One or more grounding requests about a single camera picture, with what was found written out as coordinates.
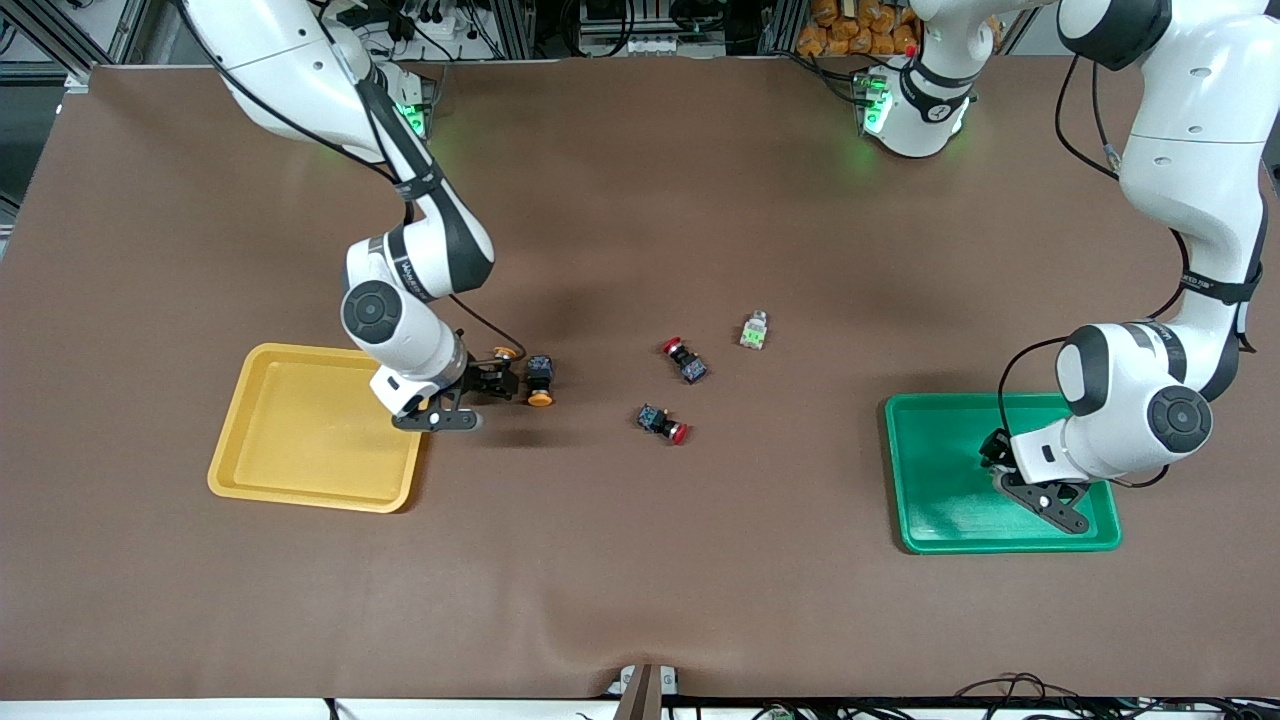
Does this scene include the green plastic tray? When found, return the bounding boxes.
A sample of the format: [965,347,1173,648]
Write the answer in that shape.
[884,392,1123,555]

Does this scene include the yellow plastic tray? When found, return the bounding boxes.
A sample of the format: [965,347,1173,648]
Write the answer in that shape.
[207,343,428,514]

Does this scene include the red push button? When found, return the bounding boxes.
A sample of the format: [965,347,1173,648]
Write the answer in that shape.
[661,336,710,386]
[636,403,691,446]

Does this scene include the brown table mat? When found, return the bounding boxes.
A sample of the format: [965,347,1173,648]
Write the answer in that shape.
[0,55,1280,701]

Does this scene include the metal table clamp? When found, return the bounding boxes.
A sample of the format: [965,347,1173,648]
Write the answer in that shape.
[607,663,681,720]

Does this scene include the white power strip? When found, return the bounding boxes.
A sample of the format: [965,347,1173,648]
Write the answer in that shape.
[578,33,723,58]

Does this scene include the orange packaged snacks pile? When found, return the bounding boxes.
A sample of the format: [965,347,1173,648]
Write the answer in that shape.
[797,0,919,58]

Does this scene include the black cable bundle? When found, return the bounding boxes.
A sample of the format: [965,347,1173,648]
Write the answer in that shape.
[950,673,1280,720]

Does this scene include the aluminium frame rail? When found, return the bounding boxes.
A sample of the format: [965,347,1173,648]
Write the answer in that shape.
[10,0,98,89]

